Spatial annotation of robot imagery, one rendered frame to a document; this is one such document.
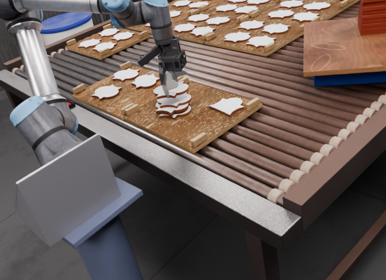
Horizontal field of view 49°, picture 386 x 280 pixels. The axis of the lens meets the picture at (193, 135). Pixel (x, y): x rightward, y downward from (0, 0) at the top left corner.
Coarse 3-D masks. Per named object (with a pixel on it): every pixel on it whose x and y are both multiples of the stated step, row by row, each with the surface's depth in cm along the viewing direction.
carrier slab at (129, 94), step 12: (144, 72) 198; (156, 72) 195; (96, 84) 196; (108, 84) 194; (120, 84) 191; (156, 84) 184; (72, 96) 191; (84, 96) 187; (120, 96) 180; (132, 96) 178; (144, 96) 176; (156, 96) 173; (96, 108) 178; (108, 108) 172; (120, 108) 170
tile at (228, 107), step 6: (222, 102) 156; (228, 102) 155; (234, 102) 154; (240, 102) 154; (216, 108) 153; (222, 108) 152; (228, 108) 151; (234, 108) 151; (240, 108) 151; (228, 114) 148
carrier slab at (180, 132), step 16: (192, 96) 167; (208, 96) 165; (224, 96) 162; (240, 96) 160; (144, 112) 163; (192, 112) 156; (208, 112) 154; (240, 112) 150; (144, 128) 154; (160, 128) 151; (176, 128) 149; (192, 128) 147; (208, 128) 145; (224, 128) 143; (176, 144) 141
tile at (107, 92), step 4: (100, 88) 188; (104, 88) 188; (108, 88) 187; (112, 88) 186; (116, 88) 185; (120, 88) 185; (96, 92) 185; (100, 92) 185; (104, 92) 184; (108, 92) 183; (112, 92) 182; (116, 92) 182; (92, 96) 184; (96, 96) 183; (100, 96) 181; (104, 96) 180; (108, 96) 180; (112, 96) 180; (100, 100) 180
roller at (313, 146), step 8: (56, 56) 250; (64, 56) 245; (80, 64) 230; (88, 64) 226; (96, 72) 218; (104, 72) 213; (112, 72) 210; (248, 120) 147; (248, 128) 146; (256, 128) 144; (264, 128) 142; (272, 128) 140; (272, 136) 139; (280, 136) 137; (288, 136) 135; (296, 136) 134; (296, 144) 132; (304, 144) 130; (312, 144) 129; (320, 144) 128; (320, 152) 126; (328, 152) 124
